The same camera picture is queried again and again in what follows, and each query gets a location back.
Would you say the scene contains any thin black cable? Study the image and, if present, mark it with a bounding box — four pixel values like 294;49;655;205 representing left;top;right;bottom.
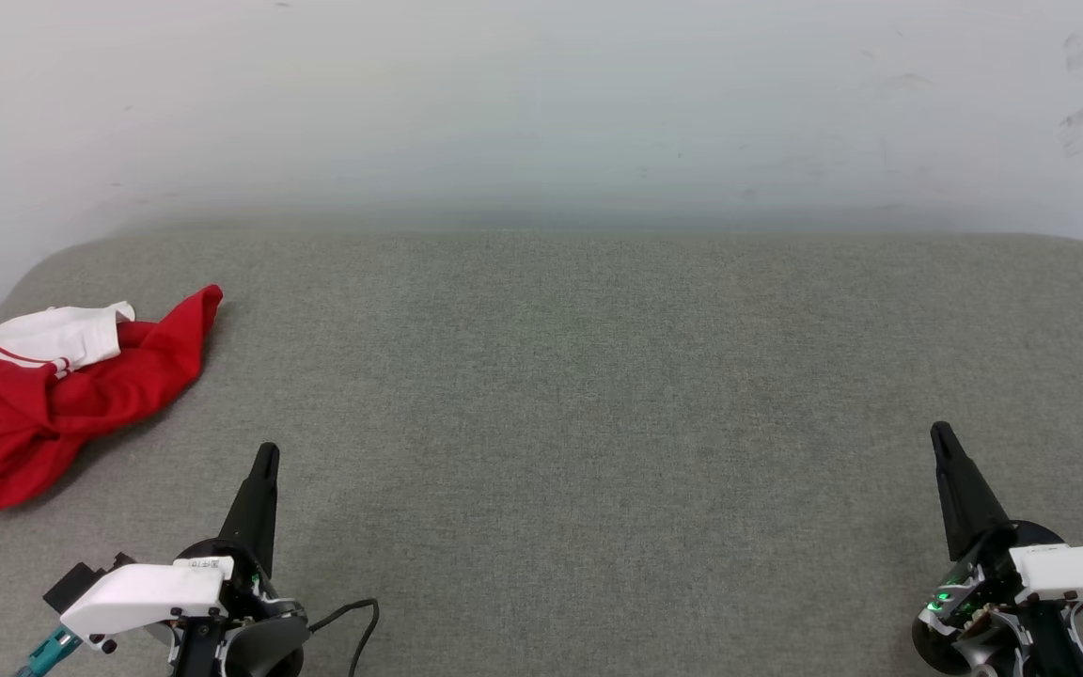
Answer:
305;598;381;677

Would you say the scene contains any red and white sports jersey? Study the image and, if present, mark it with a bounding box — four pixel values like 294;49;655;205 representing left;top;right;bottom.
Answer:
0;284;225;515

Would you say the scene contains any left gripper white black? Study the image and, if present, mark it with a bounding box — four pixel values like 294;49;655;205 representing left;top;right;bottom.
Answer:
59;442;313;677

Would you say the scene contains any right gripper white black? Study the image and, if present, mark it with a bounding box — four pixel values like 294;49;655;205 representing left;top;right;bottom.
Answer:
912;421;1083;677

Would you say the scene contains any teal cable connector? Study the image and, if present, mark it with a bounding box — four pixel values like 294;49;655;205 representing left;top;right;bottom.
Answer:
13;625;84;677

